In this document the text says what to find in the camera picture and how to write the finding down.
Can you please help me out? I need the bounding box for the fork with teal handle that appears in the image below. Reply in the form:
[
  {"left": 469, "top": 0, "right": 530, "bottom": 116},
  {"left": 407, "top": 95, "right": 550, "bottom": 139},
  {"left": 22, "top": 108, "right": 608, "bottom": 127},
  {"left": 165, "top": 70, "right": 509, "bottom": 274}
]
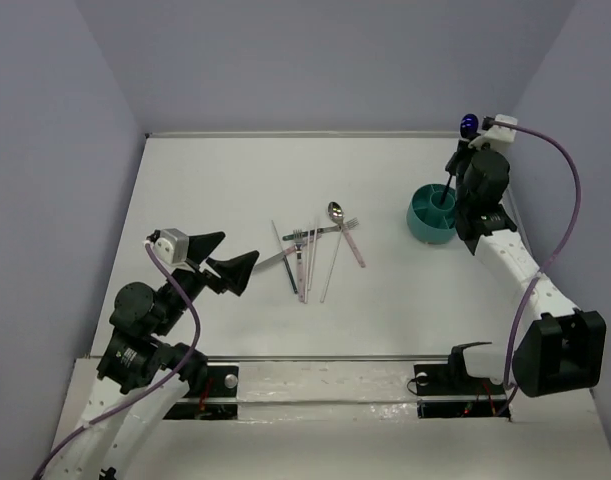
[{"left": 282, "top": 226, "right": 340, "bottom": 241}]

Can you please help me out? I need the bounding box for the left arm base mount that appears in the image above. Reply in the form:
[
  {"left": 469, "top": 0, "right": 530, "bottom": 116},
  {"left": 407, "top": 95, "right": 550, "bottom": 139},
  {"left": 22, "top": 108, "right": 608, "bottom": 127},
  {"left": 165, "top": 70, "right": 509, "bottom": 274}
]
[{"left": 164, "top": 363, "right": 239, "bottom": 421}]

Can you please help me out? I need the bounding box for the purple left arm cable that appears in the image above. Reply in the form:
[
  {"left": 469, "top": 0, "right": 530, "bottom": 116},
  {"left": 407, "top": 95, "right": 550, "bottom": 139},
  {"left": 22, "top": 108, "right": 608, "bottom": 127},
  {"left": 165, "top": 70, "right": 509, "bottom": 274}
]
[{"left": 32, "top": 239, "right": 202, "bottom": 480}]

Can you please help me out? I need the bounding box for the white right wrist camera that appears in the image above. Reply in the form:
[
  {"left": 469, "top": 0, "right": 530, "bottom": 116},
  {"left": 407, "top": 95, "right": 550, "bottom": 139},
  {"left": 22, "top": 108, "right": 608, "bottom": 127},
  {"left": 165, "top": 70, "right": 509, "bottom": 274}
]
[{"left": 468, "top": 114, "right": 518, "bottom": 153}]

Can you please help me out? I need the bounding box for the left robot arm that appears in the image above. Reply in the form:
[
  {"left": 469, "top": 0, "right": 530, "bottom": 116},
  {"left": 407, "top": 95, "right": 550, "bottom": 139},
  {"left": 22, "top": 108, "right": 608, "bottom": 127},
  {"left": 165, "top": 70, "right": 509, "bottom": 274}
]
[{"left": 34, "top": 229, "right": 259, "bottom": 479}]

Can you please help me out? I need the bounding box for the silver spoon pink handle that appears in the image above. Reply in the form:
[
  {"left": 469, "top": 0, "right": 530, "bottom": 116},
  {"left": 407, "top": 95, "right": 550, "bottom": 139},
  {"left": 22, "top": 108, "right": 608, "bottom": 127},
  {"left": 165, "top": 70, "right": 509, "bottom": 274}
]
[{"left": 327, "top": 201, "right": 345, "bottom": 230}]

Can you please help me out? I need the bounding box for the teal round utensil holder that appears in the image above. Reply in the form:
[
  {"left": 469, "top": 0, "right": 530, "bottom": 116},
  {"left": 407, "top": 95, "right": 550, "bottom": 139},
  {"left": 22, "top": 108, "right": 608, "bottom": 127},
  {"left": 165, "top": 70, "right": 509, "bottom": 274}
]
[{"left": 406, "top": 184, "right": 456, "bottom": 245}]

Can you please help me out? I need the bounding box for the knife with teal handle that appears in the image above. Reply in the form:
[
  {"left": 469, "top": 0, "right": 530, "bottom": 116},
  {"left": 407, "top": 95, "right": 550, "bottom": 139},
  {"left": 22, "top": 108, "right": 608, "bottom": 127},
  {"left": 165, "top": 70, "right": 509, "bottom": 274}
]
[{"left": 271, "top": 219, "right": 298, "bottom": 295}]

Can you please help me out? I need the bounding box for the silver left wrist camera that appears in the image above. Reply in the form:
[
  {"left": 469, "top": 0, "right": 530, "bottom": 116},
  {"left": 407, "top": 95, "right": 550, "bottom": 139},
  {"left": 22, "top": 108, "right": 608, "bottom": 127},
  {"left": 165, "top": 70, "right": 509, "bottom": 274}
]
[{"left": 145, "top": 228, "right": 189, "bottom": 267}]

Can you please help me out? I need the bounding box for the knife with pink handle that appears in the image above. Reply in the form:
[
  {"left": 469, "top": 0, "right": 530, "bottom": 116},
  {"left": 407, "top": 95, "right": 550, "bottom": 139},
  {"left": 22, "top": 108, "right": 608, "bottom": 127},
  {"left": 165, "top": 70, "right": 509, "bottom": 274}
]
[{"left": 253, "top": 248, "right": 293, "bottom": 273}]

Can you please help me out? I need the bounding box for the dark purple spoon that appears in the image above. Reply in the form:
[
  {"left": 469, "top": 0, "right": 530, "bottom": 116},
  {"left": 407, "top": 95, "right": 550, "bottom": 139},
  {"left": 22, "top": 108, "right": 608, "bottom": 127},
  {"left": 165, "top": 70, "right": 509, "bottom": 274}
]
[{"left": 445, "top": 114, "right": 479, "bottom": 211}]

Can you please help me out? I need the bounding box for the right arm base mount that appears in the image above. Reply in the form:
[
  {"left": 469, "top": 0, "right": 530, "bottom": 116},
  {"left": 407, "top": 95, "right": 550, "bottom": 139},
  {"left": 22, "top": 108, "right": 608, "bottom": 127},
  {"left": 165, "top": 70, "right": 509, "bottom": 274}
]
[{"left": 406, "top": 363, "right": 511, "bottom": 419}]

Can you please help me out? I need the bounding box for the fork with pink handle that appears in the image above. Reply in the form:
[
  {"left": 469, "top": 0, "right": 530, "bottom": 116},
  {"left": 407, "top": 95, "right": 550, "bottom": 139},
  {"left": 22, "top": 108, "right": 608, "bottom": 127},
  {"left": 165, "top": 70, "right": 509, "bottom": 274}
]
[{"left": 341, "top": 218, "right": 366, "bottom": 268}]

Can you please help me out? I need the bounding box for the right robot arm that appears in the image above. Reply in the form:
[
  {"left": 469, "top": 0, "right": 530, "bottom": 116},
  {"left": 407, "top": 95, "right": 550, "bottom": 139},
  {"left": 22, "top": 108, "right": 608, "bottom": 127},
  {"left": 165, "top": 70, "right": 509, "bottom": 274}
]
[{"left": 445, "top": 139, "right": 606, "bottom": 398}]

